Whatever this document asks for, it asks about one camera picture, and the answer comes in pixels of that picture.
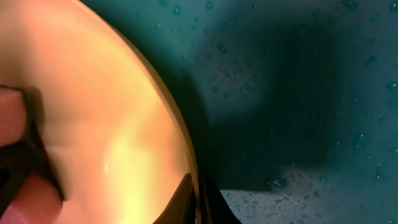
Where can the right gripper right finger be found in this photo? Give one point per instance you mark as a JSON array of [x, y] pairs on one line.
[[213, 206]]

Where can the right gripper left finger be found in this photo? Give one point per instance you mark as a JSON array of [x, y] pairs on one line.
[[181, 208]]

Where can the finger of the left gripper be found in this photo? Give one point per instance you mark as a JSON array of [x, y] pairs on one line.
[[19, 160]]

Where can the pink sponge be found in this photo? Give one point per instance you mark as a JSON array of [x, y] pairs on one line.
[[37, 201]]

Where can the yellow-green plate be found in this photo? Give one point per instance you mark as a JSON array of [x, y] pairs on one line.
[[114, 135]]

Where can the teal serving tray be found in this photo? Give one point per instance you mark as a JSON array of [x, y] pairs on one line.
[[291, 105]]

